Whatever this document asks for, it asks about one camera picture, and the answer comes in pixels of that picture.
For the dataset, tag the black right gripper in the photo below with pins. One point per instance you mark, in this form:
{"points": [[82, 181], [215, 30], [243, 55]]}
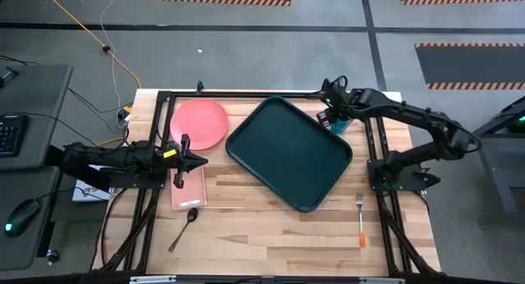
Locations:
{"points": [[342, 101]]}

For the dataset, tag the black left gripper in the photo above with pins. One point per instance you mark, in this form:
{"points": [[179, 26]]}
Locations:
{"points": [[180, 169]]}

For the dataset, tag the blue translucent cup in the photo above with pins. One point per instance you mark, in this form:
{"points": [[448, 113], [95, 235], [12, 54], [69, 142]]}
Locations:
{"points": [[343, 127]]}

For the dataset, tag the pink round plate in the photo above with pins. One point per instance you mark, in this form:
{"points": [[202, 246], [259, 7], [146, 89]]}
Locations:
{"points": [[199, 120]]}

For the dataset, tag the dark metal spoon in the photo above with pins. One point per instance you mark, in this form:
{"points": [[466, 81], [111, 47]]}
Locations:
{"points": [[192, 214]]}

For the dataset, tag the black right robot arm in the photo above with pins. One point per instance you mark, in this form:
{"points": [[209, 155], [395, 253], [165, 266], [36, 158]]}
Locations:
{"points": [[410, 109]]}

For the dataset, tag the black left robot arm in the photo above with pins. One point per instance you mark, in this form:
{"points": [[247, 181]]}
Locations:
{"points": [[102, 158]]}

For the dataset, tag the dark green plastic tray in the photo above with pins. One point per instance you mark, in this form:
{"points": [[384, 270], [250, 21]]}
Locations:
{"points": [[287, 152]]}

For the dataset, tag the yellow tag on gripper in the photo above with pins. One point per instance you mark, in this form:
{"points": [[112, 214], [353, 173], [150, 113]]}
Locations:
{"points": [[170, 153]]}

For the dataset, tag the pink spiral notebook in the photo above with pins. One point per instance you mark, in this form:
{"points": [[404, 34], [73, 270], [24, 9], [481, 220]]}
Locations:
{"points": [[192, 193]]}

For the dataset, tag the white power plug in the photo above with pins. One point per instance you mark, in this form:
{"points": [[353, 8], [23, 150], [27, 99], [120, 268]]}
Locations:
{"points": [[124, 116]]}

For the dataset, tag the white printed box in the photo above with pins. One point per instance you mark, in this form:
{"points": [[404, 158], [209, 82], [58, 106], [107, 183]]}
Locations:
{"points": [[84, 194]]}

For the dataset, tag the grey desk with keyboard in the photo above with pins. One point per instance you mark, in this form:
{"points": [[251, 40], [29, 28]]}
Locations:
{"points": [[45, 95]]}

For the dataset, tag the black round knob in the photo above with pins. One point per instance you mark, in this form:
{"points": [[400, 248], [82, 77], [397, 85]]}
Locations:
{"points": [[52, 256]]}

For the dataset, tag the grey desk with mouse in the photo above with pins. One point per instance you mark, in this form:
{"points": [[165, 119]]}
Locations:
{"points": [[24, 181]]}

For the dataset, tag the black side stand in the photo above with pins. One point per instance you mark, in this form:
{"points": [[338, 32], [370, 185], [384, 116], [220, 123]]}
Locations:
{"points": [[498, 169]]}

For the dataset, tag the black computer mouse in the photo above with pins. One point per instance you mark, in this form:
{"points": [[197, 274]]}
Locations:
{"points": [[22, 216]]}

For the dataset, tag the black keyboard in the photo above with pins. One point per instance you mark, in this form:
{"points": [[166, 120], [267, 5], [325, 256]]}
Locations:
{"points": [[12, 134]]}

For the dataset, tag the small black desk device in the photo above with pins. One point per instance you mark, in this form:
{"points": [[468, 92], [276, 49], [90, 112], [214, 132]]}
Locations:
{"points": [[7, 75]]}

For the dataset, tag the black frame clamp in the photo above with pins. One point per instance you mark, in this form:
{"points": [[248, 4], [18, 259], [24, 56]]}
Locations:
{"points": [[199, 87], [325, 85]]}

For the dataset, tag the black aluminium table frame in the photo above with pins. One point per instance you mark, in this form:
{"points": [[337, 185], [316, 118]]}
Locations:
{"points": [[246, 94]]}

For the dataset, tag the silver metal bracket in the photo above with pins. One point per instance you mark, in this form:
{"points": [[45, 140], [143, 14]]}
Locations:
{"points": [[381, 280], [152, 280]]}

